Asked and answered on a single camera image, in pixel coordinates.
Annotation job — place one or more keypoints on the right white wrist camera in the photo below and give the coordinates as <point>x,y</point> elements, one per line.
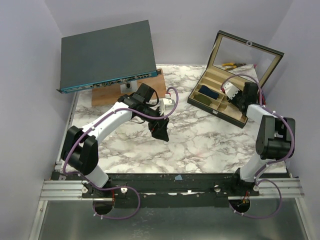
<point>229,90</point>

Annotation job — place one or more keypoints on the black compartment box with lid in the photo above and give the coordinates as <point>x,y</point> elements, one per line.
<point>260,62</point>

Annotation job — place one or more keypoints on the wooden board stand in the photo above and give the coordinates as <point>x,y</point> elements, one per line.
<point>108,95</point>

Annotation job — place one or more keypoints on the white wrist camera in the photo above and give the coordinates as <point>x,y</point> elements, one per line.
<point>229,90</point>
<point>166,104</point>

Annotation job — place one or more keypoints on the rolled navy blue cloth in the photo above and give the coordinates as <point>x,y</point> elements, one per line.
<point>208,92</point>

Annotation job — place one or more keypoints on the grey network switch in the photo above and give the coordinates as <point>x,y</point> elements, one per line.
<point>110,56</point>

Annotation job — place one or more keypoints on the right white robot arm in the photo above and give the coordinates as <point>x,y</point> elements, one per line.
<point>275,140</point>

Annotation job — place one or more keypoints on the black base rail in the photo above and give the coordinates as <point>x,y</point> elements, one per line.
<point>155,190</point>

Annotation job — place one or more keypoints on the yellow handled pliers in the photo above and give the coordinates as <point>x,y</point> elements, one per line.
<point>231,66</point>

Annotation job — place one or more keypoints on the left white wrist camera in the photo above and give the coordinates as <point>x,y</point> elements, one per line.
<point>166,104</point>

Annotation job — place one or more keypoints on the aluminium frame extrusion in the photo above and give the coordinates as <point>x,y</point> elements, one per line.
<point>277,213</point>

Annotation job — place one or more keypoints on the rolled olive green cloth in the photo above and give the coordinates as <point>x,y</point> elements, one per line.
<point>202,99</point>

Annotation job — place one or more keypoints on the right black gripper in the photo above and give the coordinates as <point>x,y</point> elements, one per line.
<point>236,99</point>

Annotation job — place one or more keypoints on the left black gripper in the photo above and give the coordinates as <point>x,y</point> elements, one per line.
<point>158,129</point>

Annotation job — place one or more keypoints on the beige cloth piece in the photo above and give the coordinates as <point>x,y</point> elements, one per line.
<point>235,114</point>

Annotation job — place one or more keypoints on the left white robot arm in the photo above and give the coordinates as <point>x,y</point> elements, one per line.
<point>80,147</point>

